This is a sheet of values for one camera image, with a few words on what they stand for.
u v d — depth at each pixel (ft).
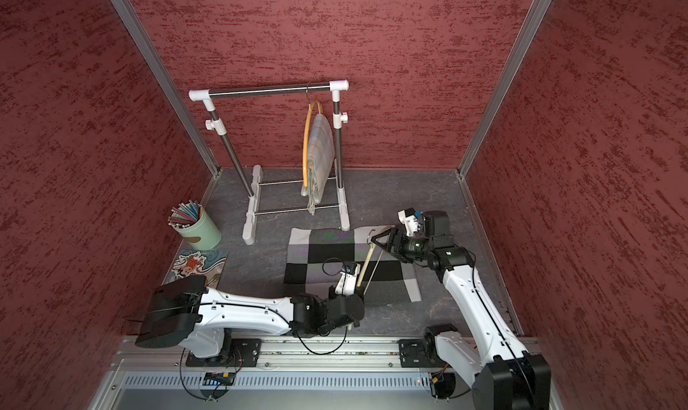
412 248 2.17
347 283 2.16
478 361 1.64
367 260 2.51
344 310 1.77
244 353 2.42
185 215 2.93
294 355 2.48
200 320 1.38
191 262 2.99
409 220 2.38
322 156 2.87
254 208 3.39
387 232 2.28
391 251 2.14
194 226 2.77
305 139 2.38
